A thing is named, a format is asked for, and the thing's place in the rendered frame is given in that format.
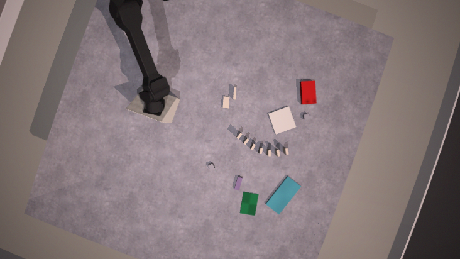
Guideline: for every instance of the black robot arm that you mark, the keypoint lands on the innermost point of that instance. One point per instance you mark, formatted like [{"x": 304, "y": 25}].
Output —
[{"x": 127, "y": 15}]

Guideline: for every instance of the green flat tile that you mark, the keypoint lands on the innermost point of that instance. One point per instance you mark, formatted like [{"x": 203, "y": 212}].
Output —
[{"x": 249, "y": 203}]

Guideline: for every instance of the red rectangular block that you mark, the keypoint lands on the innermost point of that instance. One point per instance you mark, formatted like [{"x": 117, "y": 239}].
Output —
[{"x": 308, "y": 92}]

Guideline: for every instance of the teal rectangular block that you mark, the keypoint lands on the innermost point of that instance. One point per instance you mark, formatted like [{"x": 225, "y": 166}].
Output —
[{"x": 283, "y": 194}]

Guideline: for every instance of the purple rectangular block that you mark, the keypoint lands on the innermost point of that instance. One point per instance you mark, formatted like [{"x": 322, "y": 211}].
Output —
[{"x": 238, "y": 183}]

